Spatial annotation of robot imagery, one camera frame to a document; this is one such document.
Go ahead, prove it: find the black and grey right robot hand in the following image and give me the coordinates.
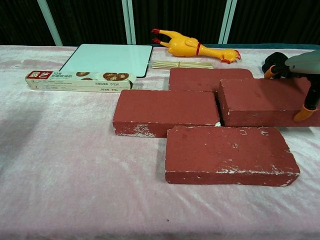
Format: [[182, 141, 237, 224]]
[[264, 49, 320, 123]]

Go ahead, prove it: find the red brick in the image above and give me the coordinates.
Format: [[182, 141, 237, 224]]
[[168, 67, 255, 93], [112, 89, 221, 139], [164, 125, 301, 188], [218, 76, 320, 128]]

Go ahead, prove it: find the yellow rubber chicken toy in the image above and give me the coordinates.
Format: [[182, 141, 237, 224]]
[[151, 28, 243, 65]]

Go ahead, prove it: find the bundle of bamboo sticks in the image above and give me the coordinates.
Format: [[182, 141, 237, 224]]
[[151, 60, 215, 70]]

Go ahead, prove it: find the white board with black rim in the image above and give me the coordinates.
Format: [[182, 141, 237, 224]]
[[58, 43, 154, 79]]

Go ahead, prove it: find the long baking paper box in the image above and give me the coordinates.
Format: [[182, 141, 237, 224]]
[[24, 70, 138, 94]]

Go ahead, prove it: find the pink velvet table cloth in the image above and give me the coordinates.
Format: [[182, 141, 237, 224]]
[[0, 44, 320, 240]]

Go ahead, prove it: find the black strap headlamp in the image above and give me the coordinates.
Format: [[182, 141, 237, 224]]
[[261, 51, 291, 76]]

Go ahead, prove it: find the white partition post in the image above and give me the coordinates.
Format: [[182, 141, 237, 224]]
[[218, 0, 238, 45], [36, 0, 64, 47], [121, 0, 138, 46]]

